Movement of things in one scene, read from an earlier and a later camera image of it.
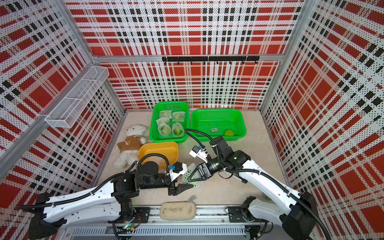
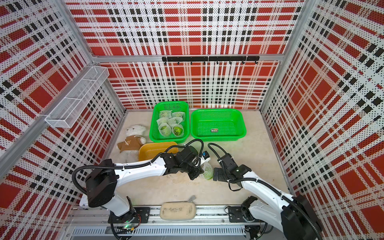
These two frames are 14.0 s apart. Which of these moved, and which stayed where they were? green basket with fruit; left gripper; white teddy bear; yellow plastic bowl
Moved: left gripper
Stayed: white teddy bear; yellow plastic bowl; green basket with fruit
